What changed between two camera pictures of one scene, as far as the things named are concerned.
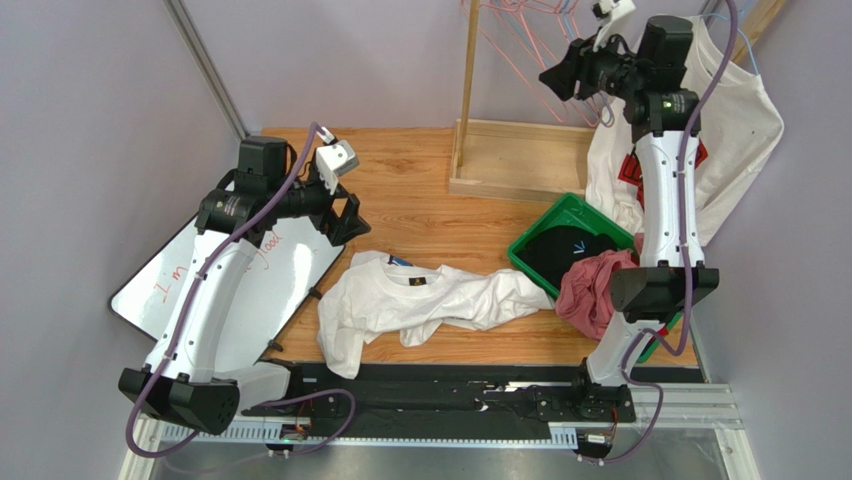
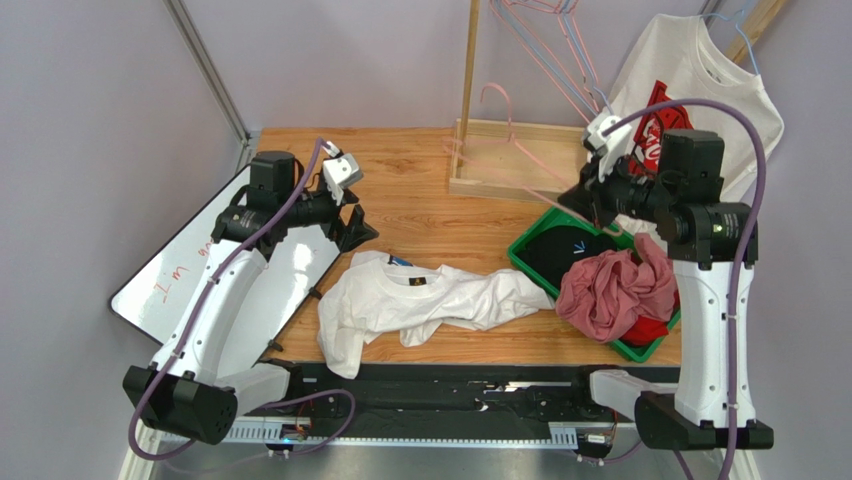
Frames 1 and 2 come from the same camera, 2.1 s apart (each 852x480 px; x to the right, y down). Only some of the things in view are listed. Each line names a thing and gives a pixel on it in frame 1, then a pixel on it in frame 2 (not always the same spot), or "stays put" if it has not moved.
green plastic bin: x=576 y=211 stays put
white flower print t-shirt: x=378 y=294 stays put
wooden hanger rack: x=542 y=160 stays put
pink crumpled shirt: x=584 y=297 stays put
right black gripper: x=583 y=61 to x=592 y=197
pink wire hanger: x=508 y=58 to x=513 y=137
